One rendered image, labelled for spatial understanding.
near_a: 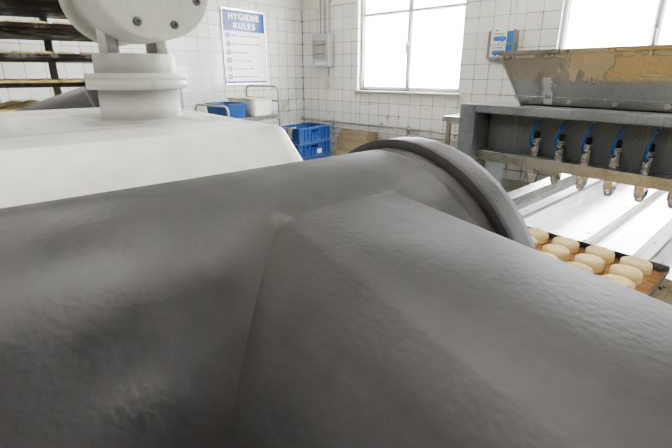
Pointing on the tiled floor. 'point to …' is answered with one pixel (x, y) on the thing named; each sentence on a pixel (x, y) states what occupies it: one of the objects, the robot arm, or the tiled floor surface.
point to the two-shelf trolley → (248, 116)
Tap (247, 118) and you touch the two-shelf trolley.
